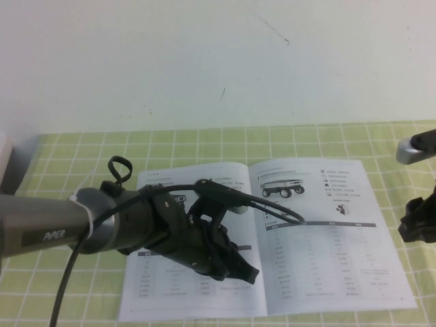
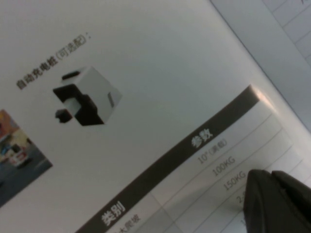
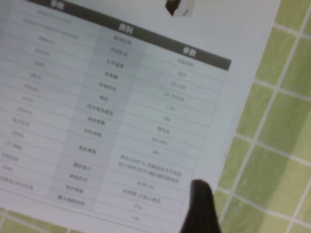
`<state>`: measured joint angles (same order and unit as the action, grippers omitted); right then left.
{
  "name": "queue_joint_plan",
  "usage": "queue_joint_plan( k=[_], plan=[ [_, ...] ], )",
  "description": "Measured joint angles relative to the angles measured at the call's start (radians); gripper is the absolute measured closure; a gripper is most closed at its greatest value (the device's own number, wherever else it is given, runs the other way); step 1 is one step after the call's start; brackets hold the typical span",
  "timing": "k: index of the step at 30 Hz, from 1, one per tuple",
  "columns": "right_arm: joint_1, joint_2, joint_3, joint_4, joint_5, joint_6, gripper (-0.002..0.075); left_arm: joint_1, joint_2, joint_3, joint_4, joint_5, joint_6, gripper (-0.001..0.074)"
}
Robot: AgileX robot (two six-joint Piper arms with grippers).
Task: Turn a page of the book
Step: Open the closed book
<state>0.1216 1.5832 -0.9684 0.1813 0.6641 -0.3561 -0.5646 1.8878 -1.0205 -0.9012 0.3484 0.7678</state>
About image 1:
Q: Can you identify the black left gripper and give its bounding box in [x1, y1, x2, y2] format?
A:
[149, 192, 260, 285]

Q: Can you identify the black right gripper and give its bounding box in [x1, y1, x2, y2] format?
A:
[397, 183, 436, 243]

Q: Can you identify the white manual book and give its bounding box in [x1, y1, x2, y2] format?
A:
[117, 158, 418, 323]

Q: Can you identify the black loop tether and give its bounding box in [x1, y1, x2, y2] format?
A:
[100, 155, 133, 198]

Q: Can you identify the green checked tablecloth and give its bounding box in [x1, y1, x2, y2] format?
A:
[0, 119, 436, 327]

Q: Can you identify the white zip tie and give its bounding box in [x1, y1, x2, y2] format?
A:
[69, 192, 98, 239]

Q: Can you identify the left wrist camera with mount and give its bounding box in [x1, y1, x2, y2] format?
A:
[189, 176, 253, 228]

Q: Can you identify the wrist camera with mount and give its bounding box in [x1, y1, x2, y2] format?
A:
[396, 128, 436, 165]
[189, 176, 253, 228]

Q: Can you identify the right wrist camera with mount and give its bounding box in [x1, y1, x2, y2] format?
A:
[396, 128, 436, 165]

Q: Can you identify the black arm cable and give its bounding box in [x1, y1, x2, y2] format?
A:
[47, 183, 307, 327]

